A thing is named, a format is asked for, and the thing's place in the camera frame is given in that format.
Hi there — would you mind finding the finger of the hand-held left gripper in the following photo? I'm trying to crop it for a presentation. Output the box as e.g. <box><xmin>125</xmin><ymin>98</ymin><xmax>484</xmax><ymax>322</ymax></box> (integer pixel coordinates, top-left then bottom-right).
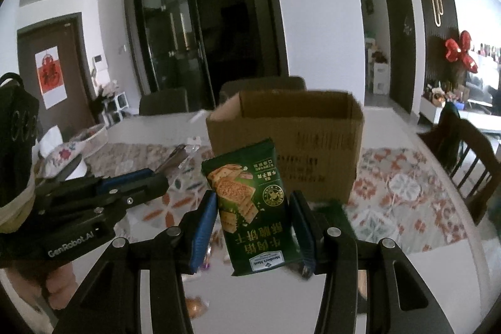
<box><xmin>105</xmin><ymin>173</ymin><xmax>170</xmax><ymax>226</ymax></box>
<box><xmin>37</xmin><ymin>167</ymin><xmax>154</xmax><ymax>202</ymax></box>

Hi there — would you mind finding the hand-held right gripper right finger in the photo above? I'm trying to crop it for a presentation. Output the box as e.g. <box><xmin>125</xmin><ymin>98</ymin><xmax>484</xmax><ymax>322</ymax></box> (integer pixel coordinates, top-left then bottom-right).
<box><xmin>287</xmin><ymin>190</ymin><xmax>451</xmax><ymax>334</ymax></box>

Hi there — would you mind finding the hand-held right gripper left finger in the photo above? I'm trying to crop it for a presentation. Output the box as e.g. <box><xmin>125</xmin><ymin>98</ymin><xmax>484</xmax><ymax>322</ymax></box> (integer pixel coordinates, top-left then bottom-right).
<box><xmin>53</xmin><ymin>190</ymin><xmax>218</xmax><ymax>334</ymax></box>

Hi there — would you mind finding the green cracker snack packet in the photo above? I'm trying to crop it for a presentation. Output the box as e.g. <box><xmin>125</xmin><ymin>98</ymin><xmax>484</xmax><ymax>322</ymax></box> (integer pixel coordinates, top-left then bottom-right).
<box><xmin>201</xmin><ymin>138</ymin><xmax>304</xmax><ymax>277</ymax></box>

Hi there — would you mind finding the clear white plastic wrapper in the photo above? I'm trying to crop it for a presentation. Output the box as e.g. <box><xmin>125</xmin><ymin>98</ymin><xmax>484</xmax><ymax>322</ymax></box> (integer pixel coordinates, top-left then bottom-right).
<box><xmin>178</xmin><ymin>136</ymin><xmax>205</xmax><ymax>170</ymax></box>

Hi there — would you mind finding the brown cardboard box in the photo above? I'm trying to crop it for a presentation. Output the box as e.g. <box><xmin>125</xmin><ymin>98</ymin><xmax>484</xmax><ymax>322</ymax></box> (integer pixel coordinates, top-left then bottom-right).
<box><xmin>205</xmin><ymin>89</ymin><xmax>364</xmax><ymax>204</ymax></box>

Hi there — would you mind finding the person's left hand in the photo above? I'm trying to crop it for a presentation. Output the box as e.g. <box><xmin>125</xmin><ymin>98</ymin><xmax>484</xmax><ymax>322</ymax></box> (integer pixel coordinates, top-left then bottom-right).
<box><xmin>39</xmin><ymin>263</ymin><xmax>79</xmax><ymax>311</ymax></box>

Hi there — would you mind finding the dark green packet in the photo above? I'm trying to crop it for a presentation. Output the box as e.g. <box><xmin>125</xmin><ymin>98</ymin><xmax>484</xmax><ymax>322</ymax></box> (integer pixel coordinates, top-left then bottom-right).
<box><xmin>313</xmin><ymin>201</ymin><xmax>355</xmax><ymax>241</ymax></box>

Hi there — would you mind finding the dark pen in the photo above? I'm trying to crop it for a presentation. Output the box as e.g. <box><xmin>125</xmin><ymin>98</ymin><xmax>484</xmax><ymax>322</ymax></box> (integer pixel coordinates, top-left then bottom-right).
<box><xmin>154</xmin><ymin>144</ymin><xmax>187</xmax><ymax>174</ymax></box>

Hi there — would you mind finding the floral printed white cloth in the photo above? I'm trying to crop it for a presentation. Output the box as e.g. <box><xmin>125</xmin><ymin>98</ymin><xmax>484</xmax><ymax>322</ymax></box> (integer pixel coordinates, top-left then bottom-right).
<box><xmin>39</xmin><ymin>126</ymin><xmax>89</xmax><ymax>179</ymax></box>

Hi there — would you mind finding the white shelf unit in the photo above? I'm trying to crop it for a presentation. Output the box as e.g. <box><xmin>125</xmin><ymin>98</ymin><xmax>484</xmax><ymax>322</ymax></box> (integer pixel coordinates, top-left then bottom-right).
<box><xmin>100</xmin><ymin>91</ymin><xmax>130</xmax><ymax>124</ymax></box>

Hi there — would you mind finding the orange wrapped snack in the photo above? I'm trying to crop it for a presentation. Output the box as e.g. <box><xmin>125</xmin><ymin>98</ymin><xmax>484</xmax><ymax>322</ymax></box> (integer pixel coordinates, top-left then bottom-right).
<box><xmin>185</xmin><ymin>297</ymin><xmax>208</xmax><ymax>317</ymax></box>

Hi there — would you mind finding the grey upholstered chair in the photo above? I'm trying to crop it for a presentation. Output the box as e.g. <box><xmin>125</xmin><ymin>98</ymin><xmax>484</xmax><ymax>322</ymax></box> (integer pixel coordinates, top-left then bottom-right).
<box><xmin>139</xmin><ymin>87</ymin><xmax>191</xmax><ymax>116</ymax></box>
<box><xmin>219</xmin><ymin>76</ymin><xmax>307</xmax><ymax>105</ymax></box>

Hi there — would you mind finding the patterned floral table mat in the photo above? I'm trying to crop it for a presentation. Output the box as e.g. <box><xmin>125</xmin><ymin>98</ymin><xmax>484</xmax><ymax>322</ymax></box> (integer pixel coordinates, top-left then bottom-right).
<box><xmin>84</xmin><ymin>142</ymin><xmax>468</xmax><ymax>253</ymax></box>

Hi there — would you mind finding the red and white door poster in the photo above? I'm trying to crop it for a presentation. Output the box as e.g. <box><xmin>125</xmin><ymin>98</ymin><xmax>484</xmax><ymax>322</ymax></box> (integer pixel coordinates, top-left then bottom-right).
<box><xmin>34</xmin><ymin>46</ymin><xmax>68</xmax><ymax>110</ymax></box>

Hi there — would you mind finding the brown entrance door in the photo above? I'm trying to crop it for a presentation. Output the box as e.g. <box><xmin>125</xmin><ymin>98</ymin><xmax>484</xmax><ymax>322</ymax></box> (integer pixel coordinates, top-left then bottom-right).
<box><xmin>16</xmin><ymin>13</ymin><xmax>98</xmax><ymax>127</ymax></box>

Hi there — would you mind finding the white storage box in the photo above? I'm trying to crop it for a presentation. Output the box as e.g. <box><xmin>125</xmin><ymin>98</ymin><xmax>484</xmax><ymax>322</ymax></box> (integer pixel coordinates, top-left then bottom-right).
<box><xmin>370</xmin><ymin>62</ymin><xmax>389</xmax><ymax>96</ymax></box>

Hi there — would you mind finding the white low cabinet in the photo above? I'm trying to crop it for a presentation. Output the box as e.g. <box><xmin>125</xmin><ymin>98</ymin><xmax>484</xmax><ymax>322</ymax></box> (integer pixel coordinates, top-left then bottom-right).
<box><xmin>421</xmin><ymin>93</ymin><xmax>501</xmax><ymax>132</ymax></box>

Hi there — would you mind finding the black glass sliding door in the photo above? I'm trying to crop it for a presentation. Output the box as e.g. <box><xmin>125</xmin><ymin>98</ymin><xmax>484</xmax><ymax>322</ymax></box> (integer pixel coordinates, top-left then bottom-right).
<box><xmin>123</xmin><ymin>0</ymin><xmax>290</xmax><ymax>112</ymax></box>

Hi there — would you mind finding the dark green cloth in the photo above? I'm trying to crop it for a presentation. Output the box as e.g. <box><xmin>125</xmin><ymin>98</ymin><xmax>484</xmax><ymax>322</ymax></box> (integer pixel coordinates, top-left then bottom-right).
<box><xmin>437</xmin><ymin>101</ymin><xmax>467</xmax><ymax>162</ymax></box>

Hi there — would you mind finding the dark wooden chair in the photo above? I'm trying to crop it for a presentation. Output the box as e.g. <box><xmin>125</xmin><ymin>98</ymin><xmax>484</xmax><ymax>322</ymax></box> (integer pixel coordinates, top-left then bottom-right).
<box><xmin>417</xmin><ymin>103</ymin><xmax>501</xmax><ymax>227</ymax></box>

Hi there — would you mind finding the dark hallway door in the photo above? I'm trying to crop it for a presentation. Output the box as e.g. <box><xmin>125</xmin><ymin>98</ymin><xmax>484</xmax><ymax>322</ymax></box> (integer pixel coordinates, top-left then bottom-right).
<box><xmin>384</xmin><ymin>0</ymin><xmax>416</xmax><ymax>114</ymax></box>

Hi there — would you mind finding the red bow balloon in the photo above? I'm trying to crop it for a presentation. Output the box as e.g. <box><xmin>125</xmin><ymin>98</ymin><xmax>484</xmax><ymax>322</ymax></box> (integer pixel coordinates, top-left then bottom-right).
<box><xmin>443</xmin><ymin>30</ymin><xmax>479</xmax><ymax>74</ymax></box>

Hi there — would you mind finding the looped wall light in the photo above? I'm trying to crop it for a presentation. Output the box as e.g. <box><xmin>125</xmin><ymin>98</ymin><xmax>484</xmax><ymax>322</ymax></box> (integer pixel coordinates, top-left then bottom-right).
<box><xmin>431</xmin><ymin>0</ymin><xmax>444</xmax><ymax>27</ymax></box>

